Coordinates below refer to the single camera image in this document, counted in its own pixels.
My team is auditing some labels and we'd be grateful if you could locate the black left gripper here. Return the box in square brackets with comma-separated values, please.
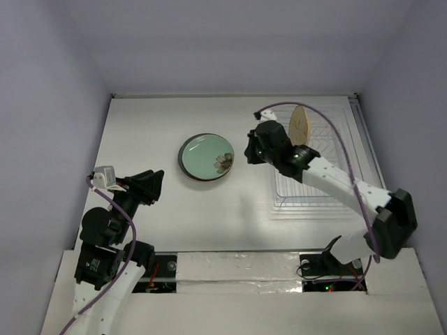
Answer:
[109, 167, 164, 241]

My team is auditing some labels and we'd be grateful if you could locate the light green plate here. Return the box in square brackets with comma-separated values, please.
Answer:
[180, 134, 235, 179]

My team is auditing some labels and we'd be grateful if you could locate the dark teal brown-rimmed plate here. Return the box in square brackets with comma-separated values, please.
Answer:
[177, 132, 237, 182]

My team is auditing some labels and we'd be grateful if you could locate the yellow cream plate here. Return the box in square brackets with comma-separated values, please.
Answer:
[288, 105, 311, 145]

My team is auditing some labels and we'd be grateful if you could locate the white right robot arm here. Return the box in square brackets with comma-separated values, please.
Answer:
[244, 121, 418, 275]

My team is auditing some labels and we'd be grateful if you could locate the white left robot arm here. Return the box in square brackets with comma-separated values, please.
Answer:
[61, 166, 164, 334]

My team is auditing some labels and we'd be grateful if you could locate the white foam strip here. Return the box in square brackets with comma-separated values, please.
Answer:
[175, 251, 302, 294]

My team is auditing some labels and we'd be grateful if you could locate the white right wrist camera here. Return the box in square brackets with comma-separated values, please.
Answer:
[254, 109, 277, 123]

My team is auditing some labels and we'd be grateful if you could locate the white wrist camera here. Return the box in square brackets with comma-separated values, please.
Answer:
[254, 109, 277, 123]
[87, 165, 124, 191]

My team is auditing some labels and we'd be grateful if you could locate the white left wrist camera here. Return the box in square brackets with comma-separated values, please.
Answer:
[87, 165, 124, 191]

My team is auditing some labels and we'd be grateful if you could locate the aluminium table edge rail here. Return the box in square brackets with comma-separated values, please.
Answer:
[349, 93, 406, 247]

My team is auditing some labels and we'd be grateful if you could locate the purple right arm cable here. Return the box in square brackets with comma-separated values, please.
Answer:
[253, 101, 381, 292]

